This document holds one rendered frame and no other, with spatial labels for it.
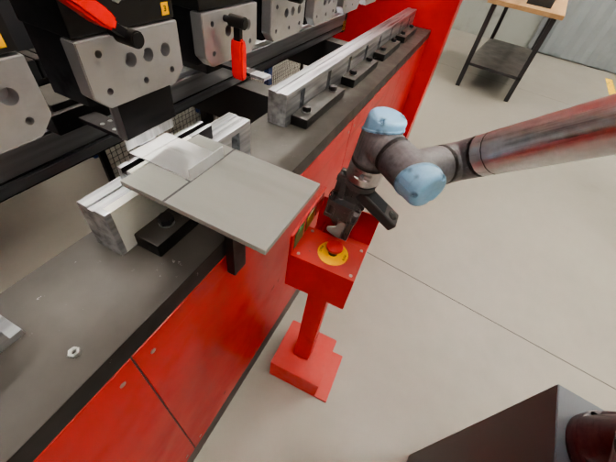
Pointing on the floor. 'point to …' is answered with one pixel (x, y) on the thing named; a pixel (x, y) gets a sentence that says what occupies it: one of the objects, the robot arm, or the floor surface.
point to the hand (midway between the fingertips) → (344, 240)
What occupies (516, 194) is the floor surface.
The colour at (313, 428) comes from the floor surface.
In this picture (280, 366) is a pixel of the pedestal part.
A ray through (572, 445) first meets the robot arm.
